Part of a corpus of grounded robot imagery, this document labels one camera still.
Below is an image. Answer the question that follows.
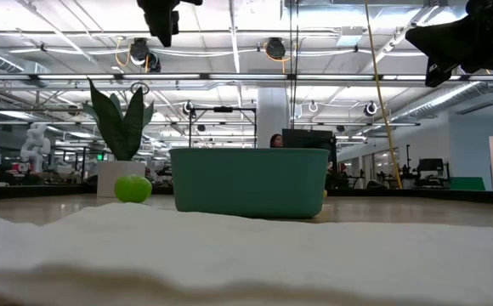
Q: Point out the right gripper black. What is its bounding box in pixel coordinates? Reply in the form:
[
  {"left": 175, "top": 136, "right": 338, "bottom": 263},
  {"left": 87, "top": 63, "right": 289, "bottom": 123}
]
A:
[{"left": 405, "top": 0, "right": 492, "bottom": 88}]

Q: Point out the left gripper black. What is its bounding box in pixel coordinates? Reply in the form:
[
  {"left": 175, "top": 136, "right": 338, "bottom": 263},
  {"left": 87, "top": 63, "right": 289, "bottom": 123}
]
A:
[{"left": 135, "top": 0, "right": 204, "bottom": 48}]

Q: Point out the green plastic tupperware container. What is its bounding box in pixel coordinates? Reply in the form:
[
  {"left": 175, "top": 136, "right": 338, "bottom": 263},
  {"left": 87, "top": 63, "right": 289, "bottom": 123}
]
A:
[{"left": 168, "top": 147, "right": 331, "bottom": 220}]

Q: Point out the long ceiling light bar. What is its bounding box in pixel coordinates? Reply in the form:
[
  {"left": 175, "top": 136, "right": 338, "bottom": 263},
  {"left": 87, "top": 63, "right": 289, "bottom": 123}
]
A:
[{"left": 0, "top": 72, "right": 493, "bottom": 82}]

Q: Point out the green snake plant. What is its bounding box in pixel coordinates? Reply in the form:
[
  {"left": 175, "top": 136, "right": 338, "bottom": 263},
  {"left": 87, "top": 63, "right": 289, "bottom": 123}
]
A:
[{"left": 82, "top": 77, "right": 156, "bottom": 162}]

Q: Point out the black background machine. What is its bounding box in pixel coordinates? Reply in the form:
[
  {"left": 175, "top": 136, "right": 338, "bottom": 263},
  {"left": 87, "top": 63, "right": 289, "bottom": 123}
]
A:
[{"left": 414, "top": 157, "right": 451, "bottom": 189}]

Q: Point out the white square pillar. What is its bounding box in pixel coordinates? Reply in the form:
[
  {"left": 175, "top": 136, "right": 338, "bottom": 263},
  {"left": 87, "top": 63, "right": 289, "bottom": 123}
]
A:
[{"left": 257, "top": 87, "right": 291, "bottom": 149}]

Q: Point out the green board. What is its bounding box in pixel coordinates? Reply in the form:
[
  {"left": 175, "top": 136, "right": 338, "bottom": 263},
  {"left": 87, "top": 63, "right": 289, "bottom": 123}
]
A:
[{"left": 449, "top": 176, "right": 486, "bottom": 191}]

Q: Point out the black computer case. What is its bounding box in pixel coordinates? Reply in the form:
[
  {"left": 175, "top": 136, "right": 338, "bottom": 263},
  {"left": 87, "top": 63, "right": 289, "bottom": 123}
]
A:
[{"left": 281, "top": 128, "right": 337, "bottom": 190}]

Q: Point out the white plant pot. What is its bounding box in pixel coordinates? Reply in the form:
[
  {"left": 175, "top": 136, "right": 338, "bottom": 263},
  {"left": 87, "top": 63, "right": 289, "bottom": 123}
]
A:
[{"left": 96, "top": 160, "right": 146, "bottom": 199}]

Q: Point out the white robot figure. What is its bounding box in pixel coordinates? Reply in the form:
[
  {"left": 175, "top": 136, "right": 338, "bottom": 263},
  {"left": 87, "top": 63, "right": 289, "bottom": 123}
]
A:
[{"left": 20, "top": 122, "right": 52, "bottom": 173}]

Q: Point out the white folded cloth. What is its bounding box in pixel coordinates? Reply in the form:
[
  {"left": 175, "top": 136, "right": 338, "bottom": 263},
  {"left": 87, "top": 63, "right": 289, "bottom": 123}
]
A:
[{"left": 0, "top": 201, "right": 493, "bottom": 306}]

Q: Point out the silver ceiling duct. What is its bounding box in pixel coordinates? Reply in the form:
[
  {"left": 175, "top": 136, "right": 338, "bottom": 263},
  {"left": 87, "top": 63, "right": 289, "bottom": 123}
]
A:
[{"left": 393, "top": 80, "right": 485, "bottom": 124}]

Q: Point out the yellow hanging cable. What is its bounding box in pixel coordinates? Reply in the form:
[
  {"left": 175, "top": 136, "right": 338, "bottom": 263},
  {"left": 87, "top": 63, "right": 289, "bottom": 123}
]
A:
[{"left": 364, "top": 0, "right": 404, "bottom": 190}]

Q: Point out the black background rig frame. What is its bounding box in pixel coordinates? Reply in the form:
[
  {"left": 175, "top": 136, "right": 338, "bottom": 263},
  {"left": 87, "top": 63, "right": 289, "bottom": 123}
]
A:
[{"left": 188, "top": 105, "right": 258, "bottom": 149}]

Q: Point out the black hanging cable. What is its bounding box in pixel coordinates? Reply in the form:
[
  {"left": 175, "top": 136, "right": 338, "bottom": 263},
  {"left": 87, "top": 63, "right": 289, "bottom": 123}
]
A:
[
  {"left": 288, "top": 0, "right": 295, "bottom": 131},
  {"left": 295, "top": 0, "right": 301, "bottom": 131}
]

